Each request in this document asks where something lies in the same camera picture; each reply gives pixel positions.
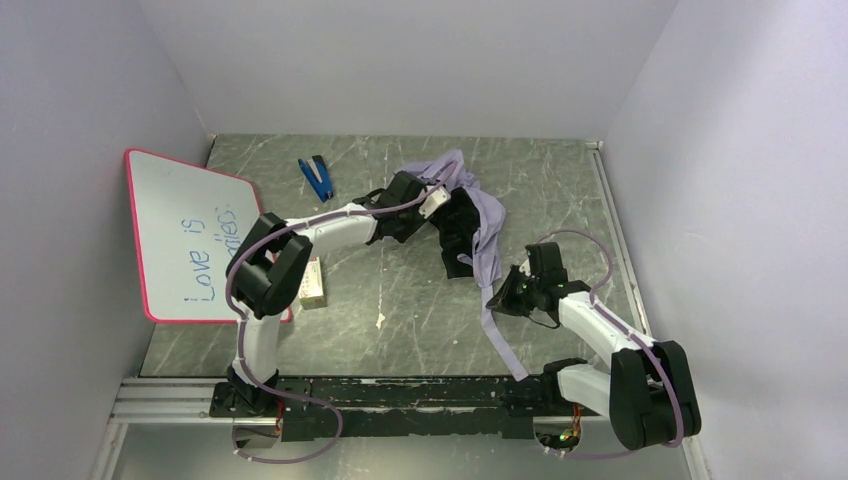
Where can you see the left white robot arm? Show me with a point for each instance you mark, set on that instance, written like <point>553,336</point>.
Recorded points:
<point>264,277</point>

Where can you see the lavender folding umbrella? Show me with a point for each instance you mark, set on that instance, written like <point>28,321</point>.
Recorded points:
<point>468,228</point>

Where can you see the small beige box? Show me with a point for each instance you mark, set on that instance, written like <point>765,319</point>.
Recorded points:
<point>311,293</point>

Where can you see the pink framed whiteboard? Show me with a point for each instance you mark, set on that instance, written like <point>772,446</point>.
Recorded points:
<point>188,223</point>

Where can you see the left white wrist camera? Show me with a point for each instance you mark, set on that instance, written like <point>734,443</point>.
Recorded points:
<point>432,201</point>

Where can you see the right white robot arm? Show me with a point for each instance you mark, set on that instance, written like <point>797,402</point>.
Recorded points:
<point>646,390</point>

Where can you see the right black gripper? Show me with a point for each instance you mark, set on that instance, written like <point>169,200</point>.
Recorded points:
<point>519,295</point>

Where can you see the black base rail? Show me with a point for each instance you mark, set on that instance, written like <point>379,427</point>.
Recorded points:
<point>320,407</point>

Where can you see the blue stapler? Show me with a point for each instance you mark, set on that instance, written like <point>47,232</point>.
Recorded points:
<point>316,173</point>

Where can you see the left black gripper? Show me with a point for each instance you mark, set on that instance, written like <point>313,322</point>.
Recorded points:
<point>457,221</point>

